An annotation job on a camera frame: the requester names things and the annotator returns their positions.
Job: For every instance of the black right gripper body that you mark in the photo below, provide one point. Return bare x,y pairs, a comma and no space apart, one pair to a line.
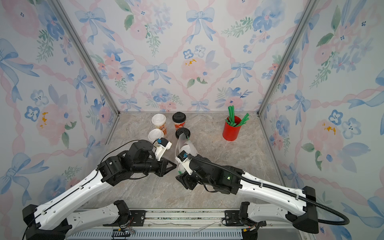
186,179

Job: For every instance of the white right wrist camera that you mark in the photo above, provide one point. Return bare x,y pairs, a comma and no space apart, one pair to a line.
183,163

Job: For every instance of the left aluminium corner post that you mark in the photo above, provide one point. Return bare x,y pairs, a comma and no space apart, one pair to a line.
69,27

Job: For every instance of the red straw holder cup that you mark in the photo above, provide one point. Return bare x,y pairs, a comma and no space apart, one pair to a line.
231,133

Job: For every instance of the white-lid cup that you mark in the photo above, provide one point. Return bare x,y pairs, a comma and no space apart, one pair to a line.
159,121
155,134

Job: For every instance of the front left white-lid cup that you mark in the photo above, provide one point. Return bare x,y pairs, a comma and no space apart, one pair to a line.
155,134

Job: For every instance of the back black-lid red cup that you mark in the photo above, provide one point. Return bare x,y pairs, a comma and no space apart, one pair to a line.
179,120

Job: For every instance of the green wrapped straws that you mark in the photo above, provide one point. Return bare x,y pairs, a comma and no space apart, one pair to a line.
231,121

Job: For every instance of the back left white-lid cup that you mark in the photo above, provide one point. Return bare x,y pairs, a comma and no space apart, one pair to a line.
159,121

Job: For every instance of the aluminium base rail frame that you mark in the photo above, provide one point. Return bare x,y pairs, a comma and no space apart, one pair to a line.
198,224

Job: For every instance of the aluminium corner post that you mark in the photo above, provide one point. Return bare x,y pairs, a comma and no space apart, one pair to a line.
291,47
69,27

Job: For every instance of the black-lid red cup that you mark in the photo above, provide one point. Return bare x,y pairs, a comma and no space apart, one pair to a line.
181,131
179,120

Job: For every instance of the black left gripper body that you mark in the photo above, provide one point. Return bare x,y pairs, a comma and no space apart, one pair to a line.
162,167

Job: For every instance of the right aluminium corner post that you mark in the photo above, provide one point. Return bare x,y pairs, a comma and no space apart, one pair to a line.
291,47

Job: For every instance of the front black-lid red cup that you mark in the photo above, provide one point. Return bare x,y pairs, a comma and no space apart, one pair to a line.
181,131

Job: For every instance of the clear plastic carrier bag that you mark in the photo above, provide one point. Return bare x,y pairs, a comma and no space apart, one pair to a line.
186,145

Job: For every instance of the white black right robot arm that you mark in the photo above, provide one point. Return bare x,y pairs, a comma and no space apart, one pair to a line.
295,206

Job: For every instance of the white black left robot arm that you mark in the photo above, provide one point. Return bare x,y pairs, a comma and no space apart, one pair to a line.
58,218

